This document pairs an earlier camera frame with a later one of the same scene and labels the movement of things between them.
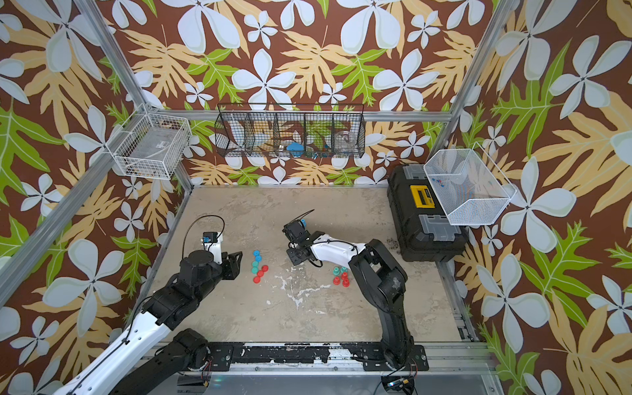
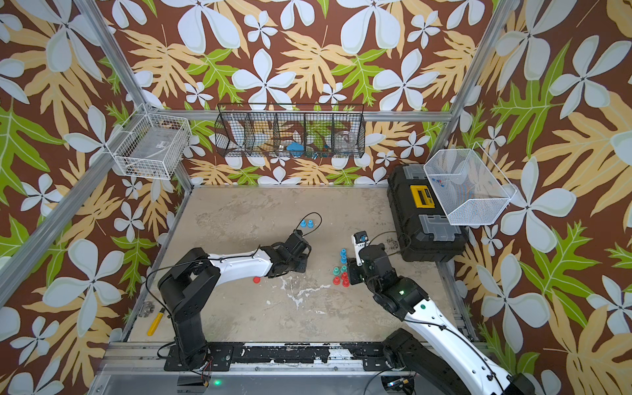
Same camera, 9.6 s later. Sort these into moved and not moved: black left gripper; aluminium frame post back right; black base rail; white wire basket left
Moved: black left gripper
Not moved: aluminium frame post back right; black base rail; white wire basket left
